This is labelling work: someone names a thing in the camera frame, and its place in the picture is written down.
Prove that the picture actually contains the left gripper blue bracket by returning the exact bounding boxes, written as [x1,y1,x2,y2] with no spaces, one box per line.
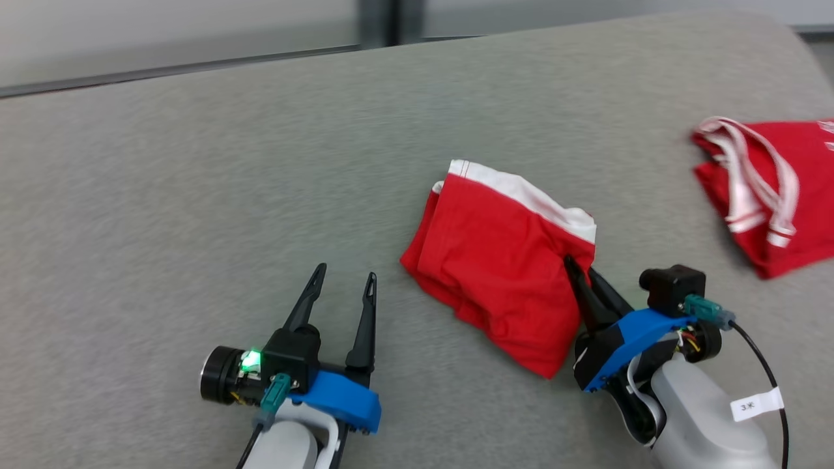
[199,263,382,434]

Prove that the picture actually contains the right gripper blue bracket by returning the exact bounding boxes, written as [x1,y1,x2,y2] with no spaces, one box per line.
[563,255,724,393]

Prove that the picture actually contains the red shorts with white band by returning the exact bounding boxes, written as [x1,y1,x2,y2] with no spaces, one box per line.
[399,160,597,380]

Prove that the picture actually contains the red shirt with white sleeves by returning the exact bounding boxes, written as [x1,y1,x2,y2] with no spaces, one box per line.
[691,116,834,279]

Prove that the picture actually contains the black left cable teal plug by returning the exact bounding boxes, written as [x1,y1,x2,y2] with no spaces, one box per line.
[235,373,293,469]

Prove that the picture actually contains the black cable teal plug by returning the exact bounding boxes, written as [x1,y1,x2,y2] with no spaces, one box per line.
[683,294,791,469]
[235,373,293,469]

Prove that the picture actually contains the black right cable teal plug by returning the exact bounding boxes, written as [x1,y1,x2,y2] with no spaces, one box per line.
[683,294,791,469]

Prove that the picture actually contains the white cable label tag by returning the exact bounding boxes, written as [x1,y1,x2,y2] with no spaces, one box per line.
[730,387,785,423]

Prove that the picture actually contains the grey partition post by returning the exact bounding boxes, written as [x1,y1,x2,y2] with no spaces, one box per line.
[357,0,425,48]

